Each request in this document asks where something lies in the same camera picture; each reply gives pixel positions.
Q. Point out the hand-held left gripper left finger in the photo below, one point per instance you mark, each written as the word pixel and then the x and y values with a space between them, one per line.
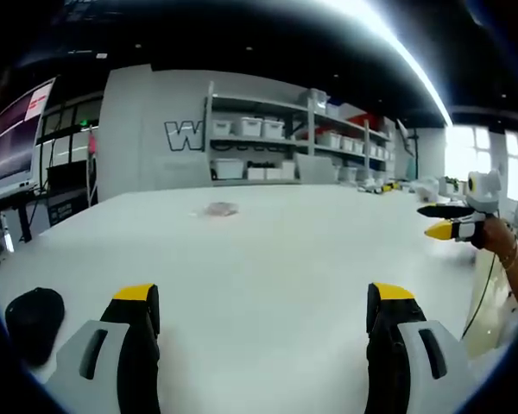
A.
pixel 112 345

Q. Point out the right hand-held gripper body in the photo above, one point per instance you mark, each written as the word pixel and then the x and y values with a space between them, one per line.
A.
pixel 482 192

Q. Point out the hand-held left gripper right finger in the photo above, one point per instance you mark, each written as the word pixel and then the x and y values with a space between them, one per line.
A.
pixel 410 349

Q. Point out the clear resealable bag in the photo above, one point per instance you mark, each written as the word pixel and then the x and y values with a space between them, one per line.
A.
pixel 218 209

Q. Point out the person's right hand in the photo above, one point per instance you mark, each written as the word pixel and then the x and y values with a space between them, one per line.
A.
pixel 494 235

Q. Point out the black round object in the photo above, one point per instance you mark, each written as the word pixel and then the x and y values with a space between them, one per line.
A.
pixel 35 324

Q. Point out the grey folded board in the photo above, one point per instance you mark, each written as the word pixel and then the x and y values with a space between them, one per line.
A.
pixel 317 169

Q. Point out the row of white storage bins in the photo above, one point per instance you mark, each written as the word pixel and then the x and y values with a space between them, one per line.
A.
pixel 302 144

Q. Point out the grey metal storage shelf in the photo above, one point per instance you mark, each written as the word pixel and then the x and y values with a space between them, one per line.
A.
pixel 300 138

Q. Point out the pink hanging object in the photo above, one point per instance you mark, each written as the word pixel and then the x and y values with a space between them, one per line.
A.
pixel 93 144

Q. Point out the large display screen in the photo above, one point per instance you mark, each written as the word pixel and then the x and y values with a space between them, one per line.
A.
pixel 18 138

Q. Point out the black desk frame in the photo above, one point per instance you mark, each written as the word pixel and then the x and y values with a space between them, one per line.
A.
pixel 13 215

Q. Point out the grey wall panel with letters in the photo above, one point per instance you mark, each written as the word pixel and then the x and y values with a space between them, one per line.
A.
pixel 155 129

